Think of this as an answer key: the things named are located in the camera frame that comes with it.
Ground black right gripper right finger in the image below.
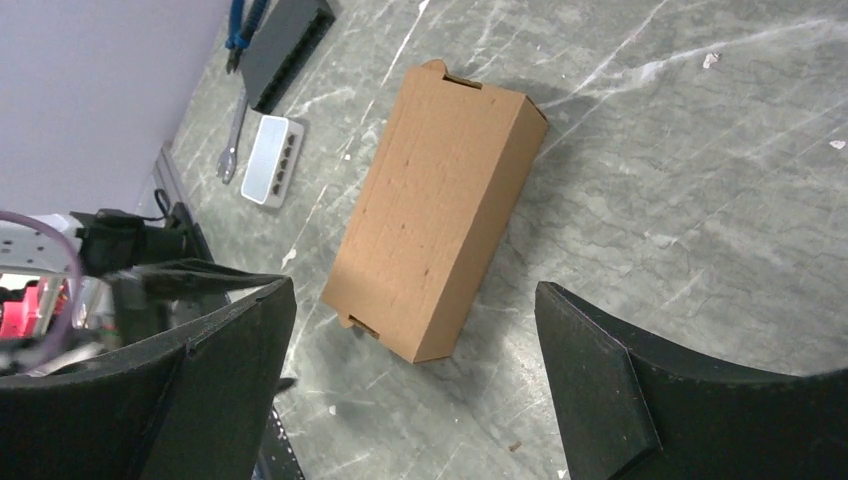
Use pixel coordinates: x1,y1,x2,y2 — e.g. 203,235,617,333
534,281,847,479

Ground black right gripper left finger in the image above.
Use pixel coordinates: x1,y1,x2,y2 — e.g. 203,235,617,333
1,277,297,479

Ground brown cardboard box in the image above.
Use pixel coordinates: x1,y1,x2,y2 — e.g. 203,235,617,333
322,59,548,363

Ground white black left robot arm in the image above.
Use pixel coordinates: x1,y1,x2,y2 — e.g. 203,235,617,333
1,215,297,431

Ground black box near left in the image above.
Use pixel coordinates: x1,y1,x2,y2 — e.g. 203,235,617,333
239,0,335,114

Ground white plastic case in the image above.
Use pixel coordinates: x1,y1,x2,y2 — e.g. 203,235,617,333
240,115,305,208

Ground silver wrench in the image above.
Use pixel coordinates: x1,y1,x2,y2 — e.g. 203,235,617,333
216,88,248,185

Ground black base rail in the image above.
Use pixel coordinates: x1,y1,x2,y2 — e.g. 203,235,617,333
154,187,305,480

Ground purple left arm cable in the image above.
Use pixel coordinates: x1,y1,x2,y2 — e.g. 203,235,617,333
0,210,86,372

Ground blue handled pliers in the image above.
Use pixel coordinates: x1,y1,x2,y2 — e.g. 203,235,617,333
224,0,269,74

